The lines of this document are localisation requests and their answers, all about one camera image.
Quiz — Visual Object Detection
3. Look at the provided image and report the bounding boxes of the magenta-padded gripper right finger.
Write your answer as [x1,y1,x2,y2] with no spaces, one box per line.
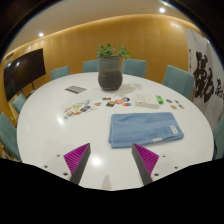
[131,143,183,186]

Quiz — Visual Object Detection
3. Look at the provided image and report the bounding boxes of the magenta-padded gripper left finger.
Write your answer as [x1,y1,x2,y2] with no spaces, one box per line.
[41,142,92,185]

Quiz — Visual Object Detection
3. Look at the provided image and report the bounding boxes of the blue towel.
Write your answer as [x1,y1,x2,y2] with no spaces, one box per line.
[107,111,185,149]

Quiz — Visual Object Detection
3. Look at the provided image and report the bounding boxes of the white flat box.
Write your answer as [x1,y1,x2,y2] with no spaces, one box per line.
[134,94,161,109]

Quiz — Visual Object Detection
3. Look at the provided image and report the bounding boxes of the grey ribbed pot with plant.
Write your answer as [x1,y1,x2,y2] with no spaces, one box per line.
[95,43,132,92]

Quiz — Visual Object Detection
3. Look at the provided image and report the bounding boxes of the teal chairs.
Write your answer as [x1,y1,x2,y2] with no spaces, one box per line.
[0,59,224,162]

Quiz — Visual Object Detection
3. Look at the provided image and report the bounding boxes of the white calligraphy folding screen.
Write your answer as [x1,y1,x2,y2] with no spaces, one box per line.
[184,28,224,131]

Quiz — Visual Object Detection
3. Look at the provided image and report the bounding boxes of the black television screen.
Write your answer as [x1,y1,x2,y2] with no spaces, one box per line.
[3,48,47,102]

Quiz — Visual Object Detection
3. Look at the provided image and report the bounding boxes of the ceiling lights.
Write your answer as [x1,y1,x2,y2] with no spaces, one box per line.
[37,6,167,38]

